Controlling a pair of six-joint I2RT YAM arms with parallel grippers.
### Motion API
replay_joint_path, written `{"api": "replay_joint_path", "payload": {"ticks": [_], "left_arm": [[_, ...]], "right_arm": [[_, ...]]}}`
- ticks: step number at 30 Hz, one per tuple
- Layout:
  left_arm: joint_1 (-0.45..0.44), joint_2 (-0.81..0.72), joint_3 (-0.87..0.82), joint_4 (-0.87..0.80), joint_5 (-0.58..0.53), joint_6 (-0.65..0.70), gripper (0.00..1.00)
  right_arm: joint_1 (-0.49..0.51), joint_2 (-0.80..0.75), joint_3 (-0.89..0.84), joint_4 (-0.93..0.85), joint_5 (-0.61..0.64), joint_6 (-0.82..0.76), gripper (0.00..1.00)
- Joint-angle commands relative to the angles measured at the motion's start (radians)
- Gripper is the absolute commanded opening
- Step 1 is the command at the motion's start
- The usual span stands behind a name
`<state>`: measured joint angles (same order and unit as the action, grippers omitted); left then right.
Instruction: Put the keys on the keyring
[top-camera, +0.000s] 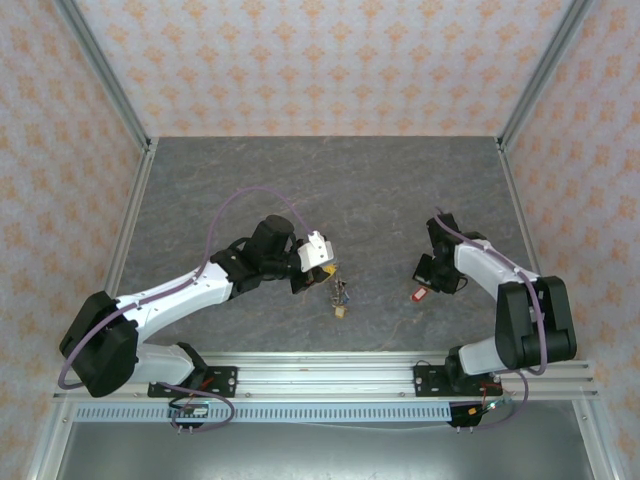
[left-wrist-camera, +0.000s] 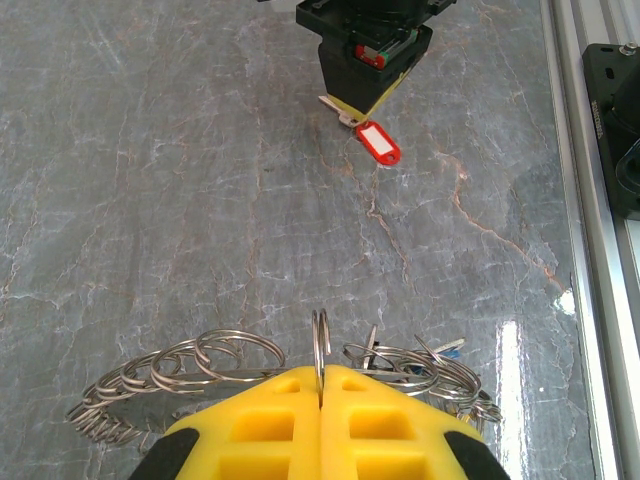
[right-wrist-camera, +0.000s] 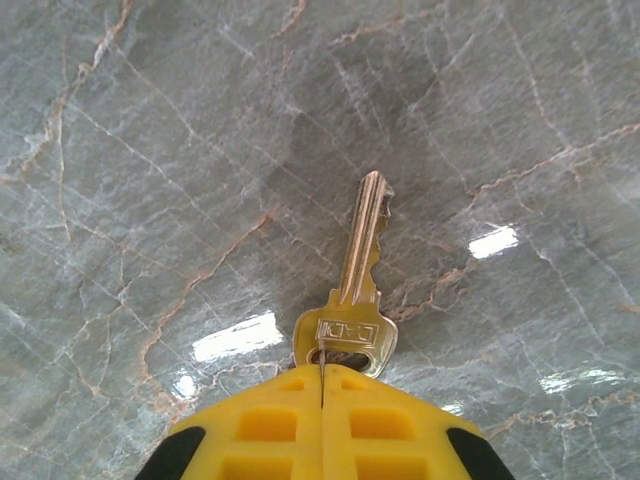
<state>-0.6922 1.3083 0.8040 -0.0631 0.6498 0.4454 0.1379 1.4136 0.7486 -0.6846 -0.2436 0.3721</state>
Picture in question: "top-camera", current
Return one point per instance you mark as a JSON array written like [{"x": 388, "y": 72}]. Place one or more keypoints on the round disc keyring with loops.
[{"x": 340, "y": 290}]

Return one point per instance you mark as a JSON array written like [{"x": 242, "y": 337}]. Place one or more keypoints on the key with red tag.
[{"x": 420, "y": 294}]

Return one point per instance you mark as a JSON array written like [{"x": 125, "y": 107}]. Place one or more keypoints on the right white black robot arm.
[{"x": 475, "y": 272}]

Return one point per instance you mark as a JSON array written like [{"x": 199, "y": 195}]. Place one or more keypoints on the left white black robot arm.
[{"x": 175, "y": 292}]

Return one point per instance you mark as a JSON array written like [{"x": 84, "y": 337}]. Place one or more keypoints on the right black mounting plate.
[{"x": 425, "y": 380}]

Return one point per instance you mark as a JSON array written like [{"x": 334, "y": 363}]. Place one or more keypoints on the black mounting plate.
[
  {"x": 425, "y": 380},
  {"x": 225, "y": 377}
]

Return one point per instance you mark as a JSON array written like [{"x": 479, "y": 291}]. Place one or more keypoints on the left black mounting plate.
[{"x": 225, "y": 377}]

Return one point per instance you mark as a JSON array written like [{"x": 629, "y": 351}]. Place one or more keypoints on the grey metal shelf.
[{"x": 325, "y": 455}]

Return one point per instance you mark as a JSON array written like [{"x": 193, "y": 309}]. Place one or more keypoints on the left small controller board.
[{"x": 192, "y": 411}]

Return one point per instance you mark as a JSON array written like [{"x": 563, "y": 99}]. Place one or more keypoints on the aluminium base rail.
[{"x": 325, "y": 375}]

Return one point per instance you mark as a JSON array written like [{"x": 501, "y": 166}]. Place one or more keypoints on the right aluminium table side rail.
[{"x": 517, "y": 200}]

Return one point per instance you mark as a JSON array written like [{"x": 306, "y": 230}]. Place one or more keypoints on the aluminium table side rail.
[
  {"x": 517, "y": 200},
  {"x": 129, "y": 225}
]

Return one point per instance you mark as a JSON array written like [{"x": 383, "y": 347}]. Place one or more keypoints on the left aluminium table side rail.
[{"x": 129, "y": 225}]

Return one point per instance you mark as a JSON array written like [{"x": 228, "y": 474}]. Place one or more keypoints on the right aluminium frame post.
[{"x": 546, "y": 65}]

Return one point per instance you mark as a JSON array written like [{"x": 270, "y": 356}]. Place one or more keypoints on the aluminium frame post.
[
  {"x": 101, "y": 65},
  {"x": 546, "y": 65}
]

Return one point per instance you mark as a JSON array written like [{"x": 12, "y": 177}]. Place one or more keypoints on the left aluminium frame post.
[{"x": 101, "y": 65}]

